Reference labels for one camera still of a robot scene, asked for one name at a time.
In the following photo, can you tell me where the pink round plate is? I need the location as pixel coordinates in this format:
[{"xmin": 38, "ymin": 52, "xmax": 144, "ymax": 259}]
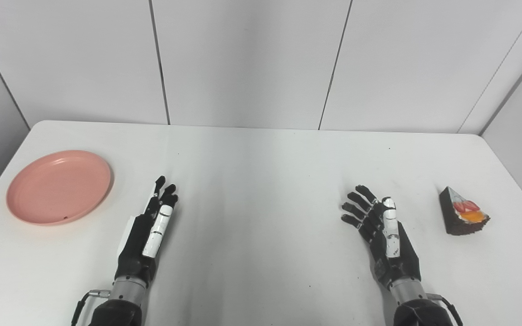
[{"xmin": 6, "ymin": 150, "xmax": 113, "ymax": 226}]

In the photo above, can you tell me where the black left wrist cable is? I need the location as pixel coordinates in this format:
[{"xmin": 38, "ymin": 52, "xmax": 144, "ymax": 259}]
[{"xmin": 71, "ymin": 290, "xmax": 111, "ymax": 326}]

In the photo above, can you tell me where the chocolate cake slice with fruit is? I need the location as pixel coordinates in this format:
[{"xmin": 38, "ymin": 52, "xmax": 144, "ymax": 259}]
[{"xmin": 439, "ymin": 186, "xmax": 491, "ymax": 236}]

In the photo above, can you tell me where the black and white left hand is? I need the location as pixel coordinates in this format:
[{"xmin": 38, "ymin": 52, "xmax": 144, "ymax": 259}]
[{"xmin": 115, "ymin": 176, "xmax": 179, "ymax": 286}]

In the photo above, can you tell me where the black and white right hand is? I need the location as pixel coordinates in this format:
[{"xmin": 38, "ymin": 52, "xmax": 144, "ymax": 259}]
[{"xmin": 341, "ymin": 185, "xmax": 422, "ymax": 290}]

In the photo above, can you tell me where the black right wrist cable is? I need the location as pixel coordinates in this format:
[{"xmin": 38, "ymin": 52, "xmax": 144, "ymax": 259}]
[{"xmin": 426, "ymin": 293, "xmax": 464, "ymax": 326}]

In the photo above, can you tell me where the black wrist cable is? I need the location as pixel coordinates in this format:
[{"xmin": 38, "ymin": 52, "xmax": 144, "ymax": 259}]
[
  {"xmin": 71, "ymin": 290, "xmax": 111, "ymax": 326},
  {"xmin": 426, "ymin": 293, "xmax": 464, "ymax": 326}
]

